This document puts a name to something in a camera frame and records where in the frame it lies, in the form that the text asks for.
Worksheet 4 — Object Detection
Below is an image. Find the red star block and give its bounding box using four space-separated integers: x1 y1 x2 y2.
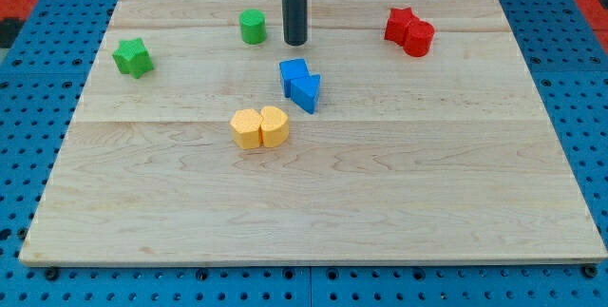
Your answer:
384 8 419 46

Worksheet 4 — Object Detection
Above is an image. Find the green star block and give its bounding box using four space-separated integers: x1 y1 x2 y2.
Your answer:
112 38 154 79

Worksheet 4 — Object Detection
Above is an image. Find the yellow heart block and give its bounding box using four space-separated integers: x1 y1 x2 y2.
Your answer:
260 106 290 147

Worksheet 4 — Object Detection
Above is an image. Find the blue triangle block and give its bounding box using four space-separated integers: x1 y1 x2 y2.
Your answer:
291 74 321 114

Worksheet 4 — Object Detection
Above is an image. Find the yellow hexagon block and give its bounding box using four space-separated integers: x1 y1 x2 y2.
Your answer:
230 108 262 149

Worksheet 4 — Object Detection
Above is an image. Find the blue square block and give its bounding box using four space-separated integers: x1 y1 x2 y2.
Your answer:
278 58 310 98

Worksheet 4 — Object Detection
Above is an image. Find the light wooden board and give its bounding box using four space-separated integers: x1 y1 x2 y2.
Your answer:
19 0 607 267

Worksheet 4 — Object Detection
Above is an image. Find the green cylinder block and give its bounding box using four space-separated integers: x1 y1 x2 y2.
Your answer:
239 9 267 45

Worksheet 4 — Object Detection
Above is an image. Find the red cylinder block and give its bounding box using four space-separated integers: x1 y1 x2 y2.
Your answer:
403 20 435 57

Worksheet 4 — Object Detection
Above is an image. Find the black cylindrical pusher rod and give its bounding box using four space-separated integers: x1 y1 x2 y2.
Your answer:
281 0 308 47

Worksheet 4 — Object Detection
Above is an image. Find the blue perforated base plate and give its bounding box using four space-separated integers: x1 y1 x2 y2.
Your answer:
1 0 607 306

